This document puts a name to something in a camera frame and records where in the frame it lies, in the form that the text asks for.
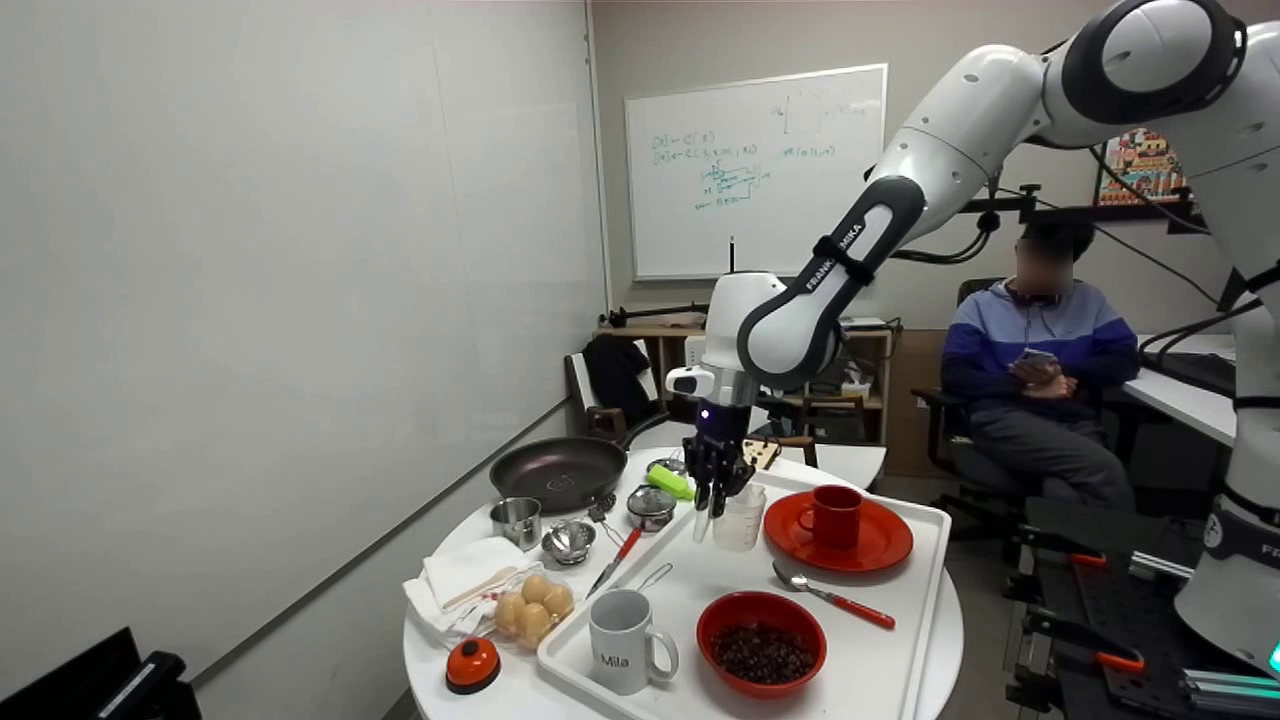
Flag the clear plastic measuring jug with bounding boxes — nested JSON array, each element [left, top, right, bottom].
[[709, 471, 774, 551]]

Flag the white mug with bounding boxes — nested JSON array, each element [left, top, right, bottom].
[[584, 586, 684, 696]]

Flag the steel cup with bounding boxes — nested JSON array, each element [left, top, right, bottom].
[[489, 490, 543, 551]]

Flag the green plastic item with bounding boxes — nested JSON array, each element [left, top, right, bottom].
[[645, 459, 698, 505]]

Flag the red plate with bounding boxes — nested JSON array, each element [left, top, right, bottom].
[[761, 483, 922, 581]]

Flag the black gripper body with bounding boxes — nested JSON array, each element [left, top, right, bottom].
[[675, 396, 761, 471]]

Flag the red bowl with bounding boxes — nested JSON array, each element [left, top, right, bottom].
[[691, 586, 834, 703]]

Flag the coffee bean pile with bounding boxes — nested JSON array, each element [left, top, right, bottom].
[[716, 620, 818, 689]]

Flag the red tomato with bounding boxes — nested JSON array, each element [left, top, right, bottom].
[[440, 637, 505, 696]]

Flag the white whiteboard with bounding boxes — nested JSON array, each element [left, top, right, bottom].
[[626, 60, 894, 284]]

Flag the bread rolls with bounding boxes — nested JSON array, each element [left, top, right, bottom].
[[517, 602, 557, 653]]

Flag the brown wooden shelf frame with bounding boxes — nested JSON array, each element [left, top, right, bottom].
[[592, 295, 903, 451]]

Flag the black fabric bag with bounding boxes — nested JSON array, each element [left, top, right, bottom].
[[573, 331, 666, 433]]

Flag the dark frying pan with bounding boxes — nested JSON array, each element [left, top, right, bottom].
[[489, 434, 631, 519]]

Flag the white plastic tray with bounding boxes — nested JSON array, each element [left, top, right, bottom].
[[532, 455, 958, 720]]

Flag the white napkin stack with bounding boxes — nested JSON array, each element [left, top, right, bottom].
[[401, 533, 538, 644]]

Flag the red cup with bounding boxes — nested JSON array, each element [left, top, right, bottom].
[[796, 483, 870, 558]]

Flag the black tripod boom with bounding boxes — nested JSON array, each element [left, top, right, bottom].
[[597, 234, 739, 331]]

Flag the small steel bowl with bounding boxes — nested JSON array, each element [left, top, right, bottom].
[[538, 519, 602, 573]]

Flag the seated person blue sweater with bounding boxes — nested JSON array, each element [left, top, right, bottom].
[[940, 202, 1144, 515]]

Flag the colourful wall picture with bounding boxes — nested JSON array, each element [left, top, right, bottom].
[[1102, 125, 1193, 202]]

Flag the red-handled metal spoon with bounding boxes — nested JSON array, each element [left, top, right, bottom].
[[767, 556, 900, 637]]

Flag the white desk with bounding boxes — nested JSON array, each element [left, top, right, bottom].
[[1120, 331, 1253, 451]]

